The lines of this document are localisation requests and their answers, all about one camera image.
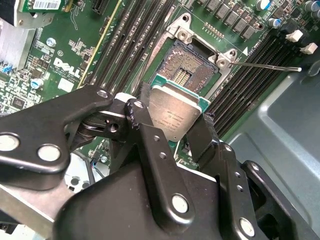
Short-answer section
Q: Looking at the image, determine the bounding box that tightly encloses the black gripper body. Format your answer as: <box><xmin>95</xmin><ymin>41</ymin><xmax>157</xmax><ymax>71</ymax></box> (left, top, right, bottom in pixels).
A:
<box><xmin>53</xmin><ymin>163</ymin><xmax>227</xmax><ymax>240</ymax></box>

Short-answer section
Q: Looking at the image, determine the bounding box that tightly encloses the silver CPU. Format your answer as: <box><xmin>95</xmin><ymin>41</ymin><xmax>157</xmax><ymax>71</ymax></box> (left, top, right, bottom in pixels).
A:
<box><xmin>147</xmin><ymin>73</ymin><xmax>211</xmax><ymax>144</ymax></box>

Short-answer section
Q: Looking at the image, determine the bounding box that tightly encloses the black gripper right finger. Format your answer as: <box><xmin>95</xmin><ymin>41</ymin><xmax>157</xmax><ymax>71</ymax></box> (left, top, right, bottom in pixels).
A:
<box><xmin>187</xmin><ymin>113</ymin><xmax>300</xmax><ymax>240</ymax></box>

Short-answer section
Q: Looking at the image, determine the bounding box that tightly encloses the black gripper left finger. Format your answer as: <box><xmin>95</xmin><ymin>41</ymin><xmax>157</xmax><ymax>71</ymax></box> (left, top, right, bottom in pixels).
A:
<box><xmin>0</xmin><ymin>81</ymin><xmax>196</xmax><ymax>227</ymax></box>

